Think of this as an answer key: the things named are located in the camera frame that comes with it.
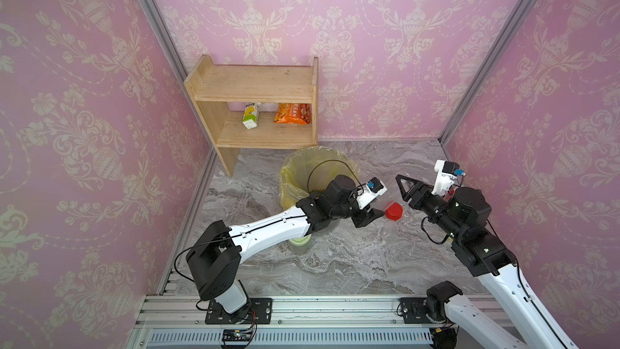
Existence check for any small electronics board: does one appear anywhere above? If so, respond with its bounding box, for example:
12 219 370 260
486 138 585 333
222 329 254 345

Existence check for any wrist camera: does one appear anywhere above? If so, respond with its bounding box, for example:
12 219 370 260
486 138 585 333
355 177 387 209
432 160 467 197

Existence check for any yellow plastic bin liner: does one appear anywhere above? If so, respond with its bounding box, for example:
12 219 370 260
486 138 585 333
278 147 363 212

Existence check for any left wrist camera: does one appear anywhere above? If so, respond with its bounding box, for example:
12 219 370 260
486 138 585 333
355 177 387 209

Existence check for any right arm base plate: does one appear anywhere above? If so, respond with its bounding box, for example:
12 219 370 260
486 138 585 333
397 297 453 325

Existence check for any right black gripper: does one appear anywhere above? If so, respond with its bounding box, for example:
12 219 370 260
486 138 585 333
399 174 468 246

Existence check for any mesh trash bin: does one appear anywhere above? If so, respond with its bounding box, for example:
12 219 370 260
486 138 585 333
280 147 359 209

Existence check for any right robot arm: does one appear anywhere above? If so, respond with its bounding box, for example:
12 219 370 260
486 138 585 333
396 174 577 348

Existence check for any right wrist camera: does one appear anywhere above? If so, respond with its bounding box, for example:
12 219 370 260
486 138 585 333
432 160 467 197

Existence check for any jar with green lid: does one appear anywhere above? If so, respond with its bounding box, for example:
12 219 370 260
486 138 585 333
288 235 313 255

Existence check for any green white carton box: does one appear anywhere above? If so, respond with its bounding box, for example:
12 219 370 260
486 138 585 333
242 102 262 129

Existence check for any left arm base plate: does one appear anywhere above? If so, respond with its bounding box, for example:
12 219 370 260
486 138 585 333
204 297 273 325

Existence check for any orange snack bag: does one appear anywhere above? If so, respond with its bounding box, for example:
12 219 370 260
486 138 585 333
274 103 312 125

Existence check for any wooden two-tier shelf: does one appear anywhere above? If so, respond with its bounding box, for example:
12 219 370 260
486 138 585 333
184 55 320 177

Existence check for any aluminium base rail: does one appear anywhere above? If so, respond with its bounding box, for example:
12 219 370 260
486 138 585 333
125 293 548 349

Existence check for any red jar lid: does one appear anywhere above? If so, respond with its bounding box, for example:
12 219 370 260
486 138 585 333
385 202 404 221

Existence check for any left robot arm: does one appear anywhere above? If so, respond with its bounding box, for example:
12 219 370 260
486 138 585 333
186 174 387 315

